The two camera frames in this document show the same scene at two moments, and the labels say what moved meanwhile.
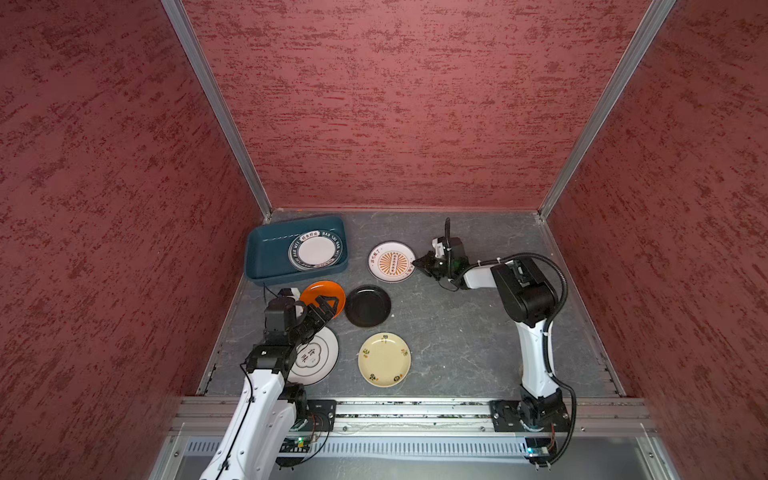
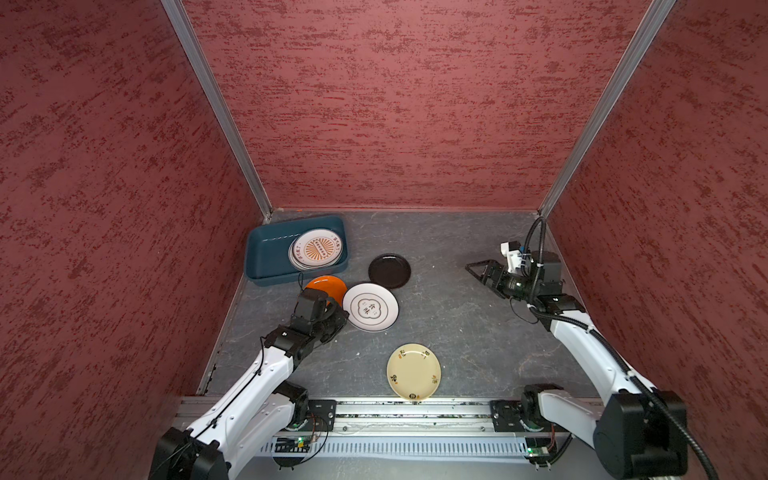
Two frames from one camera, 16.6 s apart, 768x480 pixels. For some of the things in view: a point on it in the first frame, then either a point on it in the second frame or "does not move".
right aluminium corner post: (658, 13) does not move
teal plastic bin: (267, 256) does not move
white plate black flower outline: (316, 359) → (371, 306)
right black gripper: (426, 266) → (491, 266)
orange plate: (324, 288) does not move
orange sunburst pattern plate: (392, 261) → (314, 249)
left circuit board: (295, 445) does not move
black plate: (367, 305) → (390, 270)
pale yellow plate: (384, 359) → (414, 371)
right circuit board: (537, 447) does not move
